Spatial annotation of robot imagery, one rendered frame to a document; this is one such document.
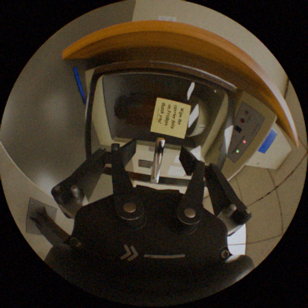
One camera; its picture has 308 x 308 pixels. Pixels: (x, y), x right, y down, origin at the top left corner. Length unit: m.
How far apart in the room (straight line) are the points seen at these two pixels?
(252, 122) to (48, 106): 0.52
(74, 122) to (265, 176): 1.75
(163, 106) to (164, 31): 0.16
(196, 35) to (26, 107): 0.33
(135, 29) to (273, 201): 1.64
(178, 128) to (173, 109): 0.04
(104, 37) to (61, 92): 0.17
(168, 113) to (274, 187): 1.47
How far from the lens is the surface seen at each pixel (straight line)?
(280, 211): 1.52
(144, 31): 0.21
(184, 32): 0.20
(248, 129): 0.33
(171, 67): 0.25
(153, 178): 0.18
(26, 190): 1.33
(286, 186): 1.47
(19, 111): 0.26
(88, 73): 0.36
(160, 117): 0.20
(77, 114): 0.34
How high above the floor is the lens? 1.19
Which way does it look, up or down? 1 degrees down
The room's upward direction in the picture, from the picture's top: 98 degrees clockwise
